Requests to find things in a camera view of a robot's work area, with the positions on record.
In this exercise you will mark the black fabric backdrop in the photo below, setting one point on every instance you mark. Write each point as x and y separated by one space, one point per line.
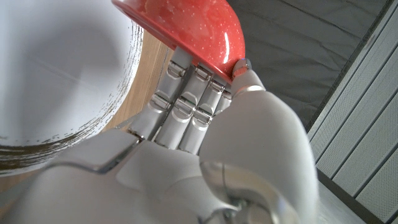
295 46

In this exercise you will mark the black backdrop stand pole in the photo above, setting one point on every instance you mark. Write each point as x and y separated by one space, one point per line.
348 68

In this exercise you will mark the white plate with gold rim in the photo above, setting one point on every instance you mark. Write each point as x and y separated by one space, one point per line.
62 68

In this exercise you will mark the red bowl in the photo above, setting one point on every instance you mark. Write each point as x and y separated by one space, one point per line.
192 25

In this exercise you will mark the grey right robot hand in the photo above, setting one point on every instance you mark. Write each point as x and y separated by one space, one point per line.
248 140

